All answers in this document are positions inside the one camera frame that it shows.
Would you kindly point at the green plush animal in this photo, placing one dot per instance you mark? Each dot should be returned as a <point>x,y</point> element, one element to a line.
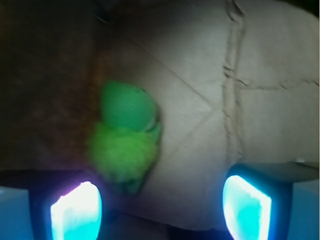
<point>125,141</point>

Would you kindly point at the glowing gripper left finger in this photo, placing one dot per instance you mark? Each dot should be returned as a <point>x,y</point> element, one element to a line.
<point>66,206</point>

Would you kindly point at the brown paper bag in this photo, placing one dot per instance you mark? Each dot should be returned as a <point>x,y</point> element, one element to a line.
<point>235,81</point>

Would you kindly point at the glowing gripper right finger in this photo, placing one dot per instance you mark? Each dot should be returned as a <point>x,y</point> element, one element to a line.
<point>257,201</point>

